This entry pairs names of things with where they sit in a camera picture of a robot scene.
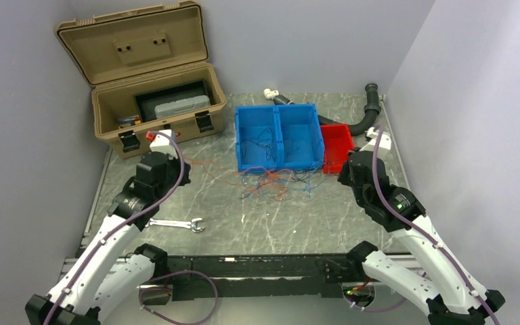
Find yellow black tool in toolbox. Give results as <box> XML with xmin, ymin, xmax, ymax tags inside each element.
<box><xmin>116</xmin><ymin>115</ymin><xmax>142</xmax><ymax>129</ymax></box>

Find black tray in toolbox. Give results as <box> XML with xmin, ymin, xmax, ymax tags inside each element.
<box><xmin>134</xmin><ymin>79</ymin><xmax>215</xmax><ymax>123</ymax></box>

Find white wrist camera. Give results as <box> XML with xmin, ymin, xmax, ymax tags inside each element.
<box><xmin>146</xmin><ymin>129</ymin><xmax>179</xmax><ymax>158</ymax></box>
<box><xmin>360</xmin><ymin>127</ymin><xmax>392</xmax><ymax>159</ymax></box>

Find silver open-end wrench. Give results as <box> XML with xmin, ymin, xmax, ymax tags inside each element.
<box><xmin>146</xmin><ymin>218</ymin><xmax>205</xmax><ymax>233</ymax></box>

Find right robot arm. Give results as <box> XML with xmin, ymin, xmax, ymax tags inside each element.
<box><xmin>338</xmin><ymin>150</ymin><xmax>506</xmax><ymax>324</ymax></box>

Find blue double plastic bin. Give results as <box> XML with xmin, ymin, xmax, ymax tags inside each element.
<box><xmin>235</xmin><ymin>104</ymin><xmax>324</xmax><ymax>173</ymax></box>

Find dark grey corrugated hose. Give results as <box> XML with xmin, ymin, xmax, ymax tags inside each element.
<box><xmin>272</xmin><ymin>83</ymin><xmax>383</xmax><ymax>137</ymax></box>

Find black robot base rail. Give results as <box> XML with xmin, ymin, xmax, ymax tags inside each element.
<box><xmin>123</xmin><ymin>251</ymin><xmax>391</xmax><ymax>302</ymax></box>

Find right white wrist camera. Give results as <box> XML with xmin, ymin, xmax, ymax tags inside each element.
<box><xmin>360</xmin><ymin>127</ymin><xmax>392</xmax><ymax>159</ymax></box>

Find tan plastic toolbox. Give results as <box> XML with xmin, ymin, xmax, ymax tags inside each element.
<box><xmin>56</xmin><ymin>1</ymin><xmax>227</xmax><ymax>158</ymax></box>

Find orange blue wires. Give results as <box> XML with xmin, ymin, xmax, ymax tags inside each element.
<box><xmin>188</xmin><ymin>159</ymin><xmax>328</xmax><ymax>202</ymax></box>

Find black wire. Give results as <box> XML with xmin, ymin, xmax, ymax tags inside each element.
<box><xmin>241</xmin><ymin>123</ymin><xmax>279</xmax><ymax>163</ymax></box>

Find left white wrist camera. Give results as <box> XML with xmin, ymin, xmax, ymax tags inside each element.
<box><xmin>146</xmin><ymin>129</ymin><xmax>179</xmax><ymax>158</ymax></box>

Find blue wire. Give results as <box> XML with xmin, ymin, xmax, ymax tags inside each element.
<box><xmin>286</xmin><ymin>137</ymin><xmax>315</xmax><ymax>156</ymax></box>

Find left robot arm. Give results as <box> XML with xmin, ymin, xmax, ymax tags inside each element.
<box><xmin>25</xmin><ymin>152</ymin><xmax>190</xmax><ymax>324</ymax></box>

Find red plastic bin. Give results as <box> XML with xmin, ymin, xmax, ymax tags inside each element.
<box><xmin>320</xmin><ymin>124</ymin><xmax>355</xmax><ymax>174</ymax></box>

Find white pipe fitting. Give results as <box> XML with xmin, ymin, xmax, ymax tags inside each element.
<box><xmin>263</xmin><ymin>88</ymin><xmax>280</xmax><ymax>100</ymax></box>

